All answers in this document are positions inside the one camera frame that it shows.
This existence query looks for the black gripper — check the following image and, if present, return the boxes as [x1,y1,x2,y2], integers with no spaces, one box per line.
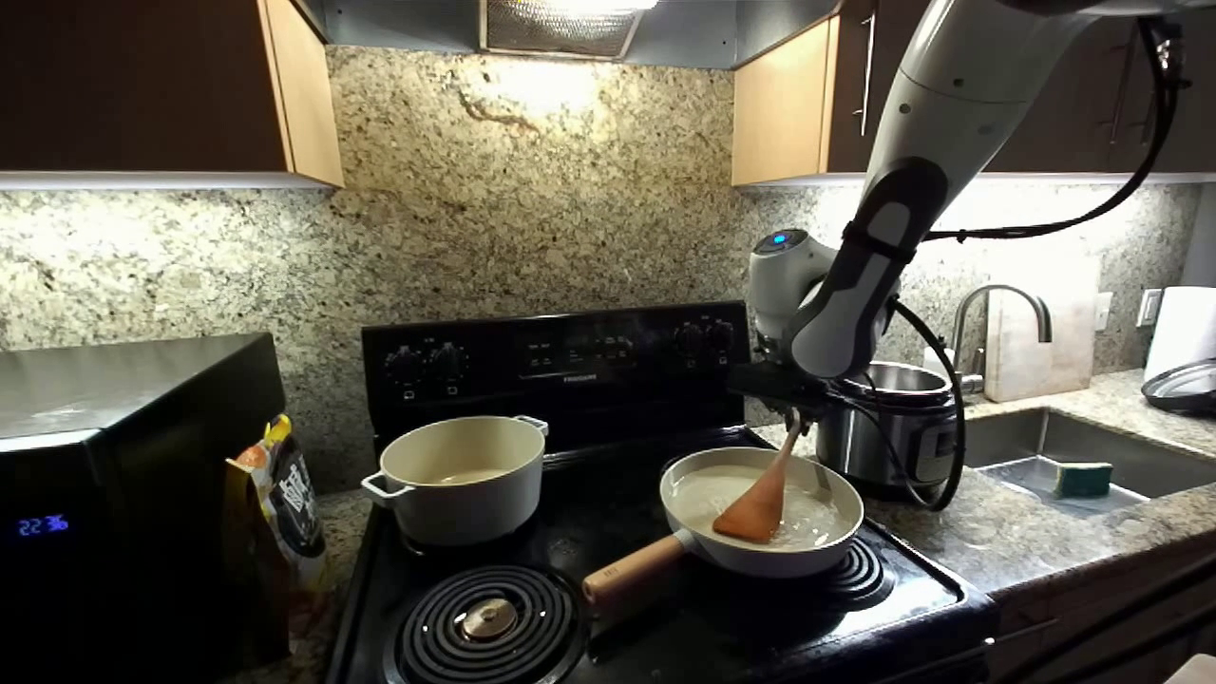
[724,363,832,434]

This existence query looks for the wooden spoon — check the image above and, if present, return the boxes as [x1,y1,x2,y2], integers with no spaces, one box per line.
[715,434,796,544]

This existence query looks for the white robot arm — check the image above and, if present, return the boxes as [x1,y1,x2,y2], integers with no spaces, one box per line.
[729,0,1211,423]

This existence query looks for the stainless steel pressure cooker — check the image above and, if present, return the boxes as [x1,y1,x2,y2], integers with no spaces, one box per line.
[815,363,957,492]

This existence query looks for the black electric stove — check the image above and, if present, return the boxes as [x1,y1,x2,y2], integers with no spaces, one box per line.
[323,299,994,684]

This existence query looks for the stone cutting board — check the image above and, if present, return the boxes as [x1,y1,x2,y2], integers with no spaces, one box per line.
[985,294,1094,404]

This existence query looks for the stainless steel sink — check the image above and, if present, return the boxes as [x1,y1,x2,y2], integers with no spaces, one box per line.
[965,411,1216,513]

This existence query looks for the chrome kitchen faucet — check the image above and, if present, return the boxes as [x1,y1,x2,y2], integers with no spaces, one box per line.
[950,282,1053,404]

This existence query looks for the dark right upper cabinet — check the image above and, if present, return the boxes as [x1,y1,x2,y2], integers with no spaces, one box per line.
[729,0,1211,187]

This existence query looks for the dark cabinet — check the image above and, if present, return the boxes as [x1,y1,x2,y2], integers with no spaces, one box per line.
[729,0,1211,187]
[0,0,343,190]

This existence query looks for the green sponge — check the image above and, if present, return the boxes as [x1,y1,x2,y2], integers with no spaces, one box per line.
[1056,463,1114,498]

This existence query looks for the range hood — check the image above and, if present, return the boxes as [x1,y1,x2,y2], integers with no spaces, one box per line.
[292,0,838,67]

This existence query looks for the black object by sink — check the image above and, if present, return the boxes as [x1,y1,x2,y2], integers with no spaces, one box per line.
[1140,358,1216,418]

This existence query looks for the snack bag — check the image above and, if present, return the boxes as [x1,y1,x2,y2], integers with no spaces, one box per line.
[224,416,325,594]

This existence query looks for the black microwave oven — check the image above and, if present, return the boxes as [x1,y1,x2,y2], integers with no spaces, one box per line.
[0,335,290,684]

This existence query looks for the dark left upper cabinet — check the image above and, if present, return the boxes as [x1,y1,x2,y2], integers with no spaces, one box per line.
[0,0,343,190]

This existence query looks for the white frying pan wooden handle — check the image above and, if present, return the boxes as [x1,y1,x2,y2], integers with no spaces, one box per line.
[582,449,866,605]

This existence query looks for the white pot with handles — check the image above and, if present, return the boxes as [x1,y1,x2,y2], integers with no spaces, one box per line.
[362,416,547,549]

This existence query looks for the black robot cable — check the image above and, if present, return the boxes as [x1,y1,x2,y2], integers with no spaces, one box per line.
[822,16,1192,517]

